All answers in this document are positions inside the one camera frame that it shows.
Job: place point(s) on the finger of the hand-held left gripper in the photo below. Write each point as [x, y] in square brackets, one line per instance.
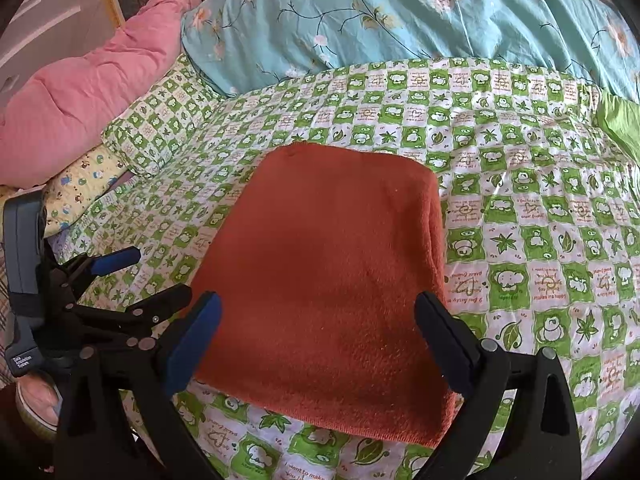
[150, 306]
[117, 260]

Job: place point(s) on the teal floral quilt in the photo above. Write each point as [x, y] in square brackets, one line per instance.
[425, 10]

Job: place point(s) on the pink quilted pillow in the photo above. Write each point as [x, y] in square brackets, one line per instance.
[85, 75]

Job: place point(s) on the green white checked pillow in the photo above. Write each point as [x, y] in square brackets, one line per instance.
[160, 110]

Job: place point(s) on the plaid cloth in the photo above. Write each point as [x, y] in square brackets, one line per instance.
[4, 310]

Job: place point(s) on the rust orange printed sweater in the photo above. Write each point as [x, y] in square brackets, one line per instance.
[325, 285]

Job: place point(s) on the person's foot in slipper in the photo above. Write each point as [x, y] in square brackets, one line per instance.
[37, 400]

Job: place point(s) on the green white checked bed sheet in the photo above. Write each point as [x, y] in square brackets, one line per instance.
[525, 200]

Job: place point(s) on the yellow printed pillow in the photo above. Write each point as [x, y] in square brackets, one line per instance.
[82, 185]

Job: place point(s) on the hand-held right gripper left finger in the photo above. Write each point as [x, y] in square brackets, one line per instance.
[195, 345]

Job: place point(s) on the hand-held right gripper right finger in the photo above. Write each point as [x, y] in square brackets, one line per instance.
[445, 347]

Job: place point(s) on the plain green cloth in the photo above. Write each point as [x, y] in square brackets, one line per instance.
[622, 125]

